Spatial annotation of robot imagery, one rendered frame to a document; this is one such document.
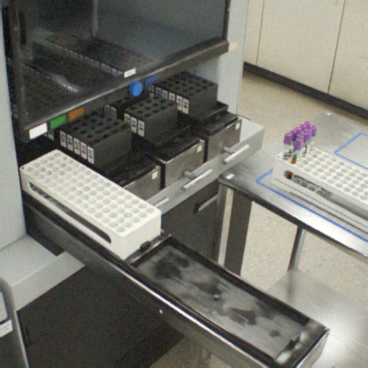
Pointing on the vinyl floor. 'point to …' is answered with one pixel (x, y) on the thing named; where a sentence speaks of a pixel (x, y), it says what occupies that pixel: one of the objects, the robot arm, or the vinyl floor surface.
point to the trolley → (355, 350)
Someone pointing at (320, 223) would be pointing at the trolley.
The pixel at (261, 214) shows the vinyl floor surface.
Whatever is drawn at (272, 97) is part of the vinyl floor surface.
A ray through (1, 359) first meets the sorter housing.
